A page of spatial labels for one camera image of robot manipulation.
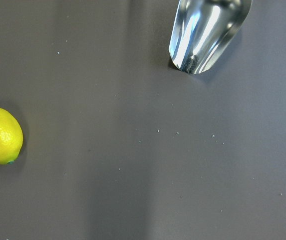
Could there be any yellow lemon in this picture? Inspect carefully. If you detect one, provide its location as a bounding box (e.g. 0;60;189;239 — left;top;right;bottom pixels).
0;108;23;165

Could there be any silver metal scoop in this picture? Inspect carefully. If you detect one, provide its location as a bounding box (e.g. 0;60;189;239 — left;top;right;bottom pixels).
168;0;252;75

